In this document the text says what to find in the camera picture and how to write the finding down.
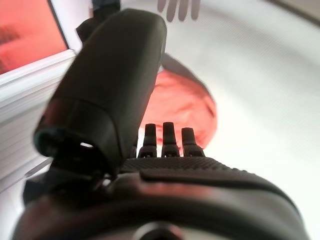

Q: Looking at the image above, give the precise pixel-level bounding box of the white bed mattress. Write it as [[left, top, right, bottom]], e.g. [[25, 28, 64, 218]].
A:
[[0, 0, 320, 201]]

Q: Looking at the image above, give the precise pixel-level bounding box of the red garment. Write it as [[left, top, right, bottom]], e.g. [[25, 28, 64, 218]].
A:
[[146, 69, 219, 151]]

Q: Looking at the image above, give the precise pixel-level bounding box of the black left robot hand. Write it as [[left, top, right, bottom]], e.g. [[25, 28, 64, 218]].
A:
[[9, 8, 311, 240]]

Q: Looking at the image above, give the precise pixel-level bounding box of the black garment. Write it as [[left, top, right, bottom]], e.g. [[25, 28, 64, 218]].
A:
[[75, 0, 121, 45]]

